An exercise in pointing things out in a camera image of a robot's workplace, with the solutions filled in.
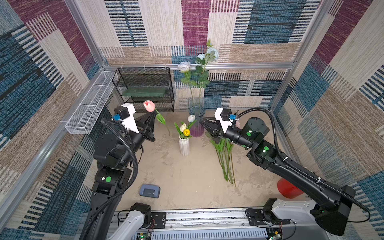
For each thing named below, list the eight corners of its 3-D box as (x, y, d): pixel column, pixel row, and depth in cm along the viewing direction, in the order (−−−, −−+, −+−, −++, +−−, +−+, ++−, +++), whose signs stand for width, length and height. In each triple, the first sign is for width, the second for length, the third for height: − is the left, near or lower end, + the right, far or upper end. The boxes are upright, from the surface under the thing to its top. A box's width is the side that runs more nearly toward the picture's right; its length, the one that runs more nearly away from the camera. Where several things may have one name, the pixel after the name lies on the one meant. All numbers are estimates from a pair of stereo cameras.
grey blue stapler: (139, 195, 83) (138, 194, 81) (143, 185, 87) (141, 183, 84) (159, 198, 82) (158, 197, 80) (161, 188, 86) (160, 186, 83)
